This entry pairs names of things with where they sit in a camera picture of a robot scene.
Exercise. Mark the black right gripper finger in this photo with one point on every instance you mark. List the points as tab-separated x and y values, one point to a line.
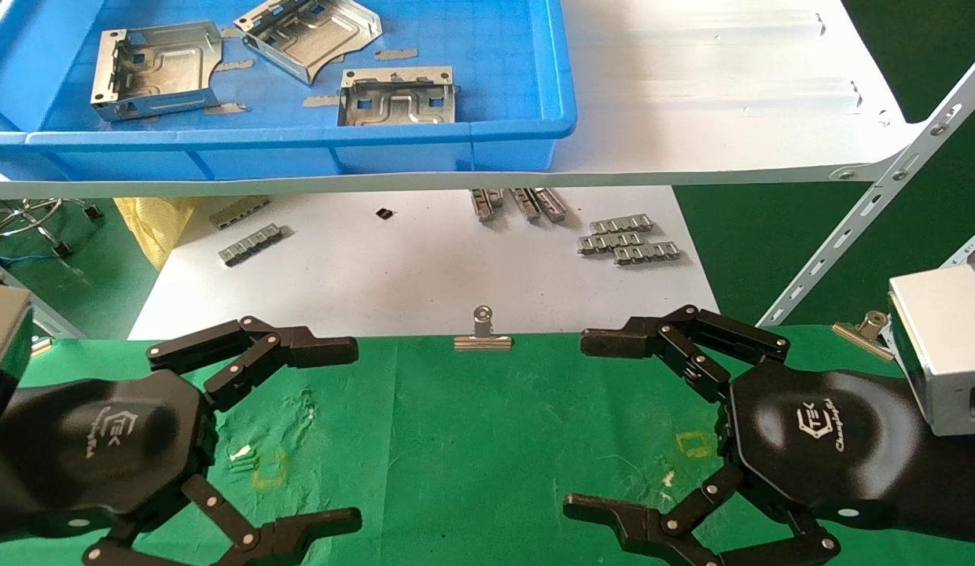
684	342
653	531

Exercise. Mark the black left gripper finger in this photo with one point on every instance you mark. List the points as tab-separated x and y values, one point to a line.
259	542
259	350

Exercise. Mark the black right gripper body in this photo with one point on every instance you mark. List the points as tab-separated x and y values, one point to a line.
818	440

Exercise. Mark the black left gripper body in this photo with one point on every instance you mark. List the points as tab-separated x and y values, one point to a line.
102	440

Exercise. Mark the stamped metal bracket part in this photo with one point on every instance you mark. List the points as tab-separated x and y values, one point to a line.
157	79
314	31
397	106

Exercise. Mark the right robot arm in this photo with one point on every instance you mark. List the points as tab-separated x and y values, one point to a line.
959	487

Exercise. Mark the ribbed metal strip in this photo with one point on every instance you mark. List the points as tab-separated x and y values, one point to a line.
649	253
252	244
525	204
484	204
621	224
240	212
609	242
550	204

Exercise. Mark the grey slotted shelf brace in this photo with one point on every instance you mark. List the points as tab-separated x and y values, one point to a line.
55	321

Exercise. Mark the yellow cloth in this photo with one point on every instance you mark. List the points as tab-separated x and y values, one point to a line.
153	224

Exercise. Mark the white paper sheet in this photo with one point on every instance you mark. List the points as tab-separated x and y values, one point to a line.
417	275

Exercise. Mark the green table cloth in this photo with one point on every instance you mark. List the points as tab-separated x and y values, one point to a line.
456	440

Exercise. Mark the white shelf board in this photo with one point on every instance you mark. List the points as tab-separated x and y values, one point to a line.
692	118

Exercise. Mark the metal chair base with casters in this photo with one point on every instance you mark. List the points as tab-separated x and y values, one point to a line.
31	216

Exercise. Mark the white slotted shelf brace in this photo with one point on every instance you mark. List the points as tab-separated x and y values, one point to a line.
967	248
888	185

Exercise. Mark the blue plastic tray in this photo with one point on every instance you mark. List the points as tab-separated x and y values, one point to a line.
487	47

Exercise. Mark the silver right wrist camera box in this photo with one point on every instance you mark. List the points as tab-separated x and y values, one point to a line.
943	346

